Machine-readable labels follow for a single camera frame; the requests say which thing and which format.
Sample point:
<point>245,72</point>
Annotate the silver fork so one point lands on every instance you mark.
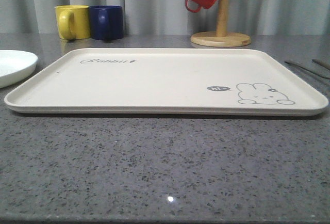
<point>302,67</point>

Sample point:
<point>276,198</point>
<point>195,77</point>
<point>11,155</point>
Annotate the white round plate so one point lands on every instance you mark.
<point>16,66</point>

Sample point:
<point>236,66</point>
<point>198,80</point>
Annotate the silver spoon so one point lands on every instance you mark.
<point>321,63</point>

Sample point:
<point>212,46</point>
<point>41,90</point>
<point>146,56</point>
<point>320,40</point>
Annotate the wooden mug tree stand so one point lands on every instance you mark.
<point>221,37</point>

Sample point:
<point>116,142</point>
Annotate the beige rabbit serving tray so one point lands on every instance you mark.
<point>167,81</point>

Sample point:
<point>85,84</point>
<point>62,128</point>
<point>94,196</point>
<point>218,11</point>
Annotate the grey curtain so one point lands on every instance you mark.
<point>170,17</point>

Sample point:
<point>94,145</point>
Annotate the dark blue mug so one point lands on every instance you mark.
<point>106,22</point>

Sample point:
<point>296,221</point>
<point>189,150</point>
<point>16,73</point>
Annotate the yellow mug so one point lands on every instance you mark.
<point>73,22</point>

